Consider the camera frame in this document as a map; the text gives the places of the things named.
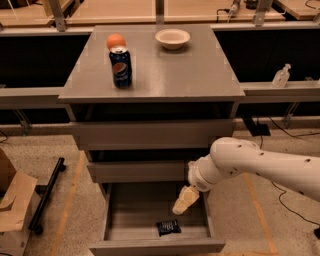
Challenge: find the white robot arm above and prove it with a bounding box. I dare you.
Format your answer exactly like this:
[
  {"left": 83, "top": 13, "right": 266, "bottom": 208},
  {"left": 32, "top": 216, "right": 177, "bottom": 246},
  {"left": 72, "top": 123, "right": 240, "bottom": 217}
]
[{"left": 172, "top": 137, "right": 320, "bottom": 215}]

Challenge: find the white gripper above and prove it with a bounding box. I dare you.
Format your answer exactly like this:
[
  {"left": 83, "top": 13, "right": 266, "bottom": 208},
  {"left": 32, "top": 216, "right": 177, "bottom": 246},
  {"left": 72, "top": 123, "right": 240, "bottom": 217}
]
[{"left": 172, "top": 160, "right": 213, "bottom": 215}]

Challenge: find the clear sanitizer pump bottle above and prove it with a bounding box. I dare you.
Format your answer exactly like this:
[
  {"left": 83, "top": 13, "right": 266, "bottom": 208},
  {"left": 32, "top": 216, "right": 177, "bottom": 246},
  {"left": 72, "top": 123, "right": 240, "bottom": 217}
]
[{"left": 272, "top": 64, "right": 291, "bottom": 88}]

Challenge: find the orange fruit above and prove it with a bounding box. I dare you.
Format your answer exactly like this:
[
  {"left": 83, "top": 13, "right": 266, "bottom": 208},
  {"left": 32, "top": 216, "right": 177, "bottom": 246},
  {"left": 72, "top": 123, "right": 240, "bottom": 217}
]
[{"left": 106, "top": 33, "right": 126, "bottom": 50}]

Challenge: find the grey drawer cabinet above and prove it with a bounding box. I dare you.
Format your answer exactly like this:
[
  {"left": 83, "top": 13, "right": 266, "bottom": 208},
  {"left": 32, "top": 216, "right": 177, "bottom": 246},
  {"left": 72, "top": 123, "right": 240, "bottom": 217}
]
[{"left": 59, "top": 25, "right": 244, "bottom": 188}]

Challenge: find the grey middle drawer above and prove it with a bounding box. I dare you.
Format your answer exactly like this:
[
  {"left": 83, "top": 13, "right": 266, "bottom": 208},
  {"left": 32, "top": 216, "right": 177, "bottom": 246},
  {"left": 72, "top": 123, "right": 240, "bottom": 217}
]
[{"left": 87, "top": 160, "right": 190, "bottom": 183}]

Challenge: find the dark blue rxbar wrapper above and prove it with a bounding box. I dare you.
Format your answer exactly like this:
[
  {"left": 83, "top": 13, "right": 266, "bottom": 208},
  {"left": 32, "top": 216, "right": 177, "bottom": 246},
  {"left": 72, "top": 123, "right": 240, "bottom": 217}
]
[{"left": 156, "top": 219, "right": 181, "bottom": 236}]

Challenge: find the brown cardboard box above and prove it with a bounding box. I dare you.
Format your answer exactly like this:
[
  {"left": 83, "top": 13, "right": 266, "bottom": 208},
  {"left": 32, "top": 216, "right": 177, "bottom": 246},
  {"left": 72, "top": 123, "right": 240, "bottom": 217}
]
[{"left": 0, "top": 150, "right": 39, "bottom": 256}]

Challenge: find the grey metal rail frame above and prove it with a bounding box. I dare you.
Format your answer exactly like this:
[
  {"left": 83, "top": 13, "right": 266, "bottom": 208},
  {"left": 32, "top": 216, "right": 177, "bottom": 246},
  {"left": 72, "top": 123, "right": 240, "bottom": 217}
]
[{"left": 1, "top": 22, "right": 320, "bottom": 108}]

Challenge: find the white paper bowl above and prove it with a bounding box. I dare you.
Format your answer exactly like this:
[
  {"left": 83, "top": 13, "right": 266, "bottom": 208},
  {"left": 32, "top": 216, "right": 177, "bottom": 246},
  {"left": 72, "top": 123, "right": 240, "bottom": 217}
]
[{"left": 155, "top": 29, "right": 190, "bottom": 50}]

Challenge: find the black floor cable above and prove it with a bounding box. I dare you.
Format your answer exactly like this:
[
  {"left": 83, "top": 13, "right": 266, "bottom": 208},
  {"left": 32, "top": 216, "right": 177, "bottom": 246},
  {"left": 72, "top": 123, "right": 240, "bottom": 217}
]
[{"left": 256, "top": 116, "right": 320, "bottom": 240}]

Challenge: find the grey open bottom drawer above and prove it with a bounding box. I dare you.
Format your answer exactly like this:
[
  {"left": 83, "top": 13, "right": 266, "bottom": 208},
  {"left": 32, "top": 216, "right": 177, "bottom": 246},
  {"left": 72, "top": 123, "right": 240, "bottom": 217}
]
[{"left": 89, "top": 182, "right": 225, "bottom": 256}]

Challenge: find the black metal bar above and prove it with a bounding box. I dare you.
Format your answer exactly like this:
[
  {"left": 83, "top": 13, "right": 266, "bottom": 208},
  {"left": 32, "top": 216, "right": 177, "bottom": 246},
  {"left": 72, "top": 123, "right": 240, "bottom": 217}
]
[{"left": 28, "top": 157, "right": 66, "bottom": 235}]

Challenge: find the grey top drawer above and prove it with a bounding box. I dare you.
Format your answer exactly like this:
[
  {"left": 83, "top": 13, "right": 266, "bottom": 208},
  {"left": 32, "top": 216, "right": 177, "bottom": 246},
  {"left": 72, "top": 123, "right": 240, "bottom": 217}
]
[{"left": 71, "top": 119, "right": 233, "bottom": 150}]

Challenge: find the blue pepsi can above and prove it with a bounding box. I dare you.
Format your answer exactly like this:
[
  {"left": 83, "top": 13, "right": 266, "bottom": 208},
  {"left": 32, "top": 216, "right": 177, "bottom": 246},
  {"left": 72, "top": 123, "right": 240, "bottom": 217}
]
[{"left": 109, "top": 45, "right": 132, "bottom": 89}]

